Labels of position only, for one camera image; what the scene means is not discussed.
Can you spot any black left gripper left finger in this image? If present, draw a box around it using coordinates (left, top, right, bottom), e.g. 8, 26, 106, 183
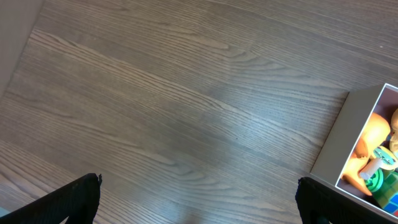
1, 173, 102, 224

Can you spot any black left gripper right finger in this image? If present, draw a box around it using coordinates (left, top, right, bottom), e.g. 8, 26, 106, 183
295, 177, 394, 224

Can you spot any green round plastic wheel toy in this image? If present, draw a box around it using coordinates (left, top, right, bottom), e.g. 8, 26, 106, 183
365, 169, 384, 193

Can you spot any colourful puzzle cube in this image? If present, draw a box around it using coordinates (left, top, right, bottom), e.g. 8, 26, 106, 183
373, 170, 397, 217

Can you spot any wooden cat rattle drum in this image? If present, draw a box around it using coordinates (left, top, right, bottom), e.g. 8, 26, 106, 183
359, 146, 397, 180

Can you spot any orange dinosaur toy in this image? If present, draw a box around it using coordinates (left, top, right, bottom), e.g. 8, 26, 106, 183
341, 113, 391, 196

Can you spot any white yellow duck toy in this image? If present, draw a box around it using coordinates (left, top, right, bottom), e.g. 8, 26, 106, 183
389, 110, 398, 154

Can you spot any white box pink interior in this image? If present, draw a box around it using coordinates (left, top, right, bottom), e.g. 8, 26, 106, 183
311, 83, 397, 223

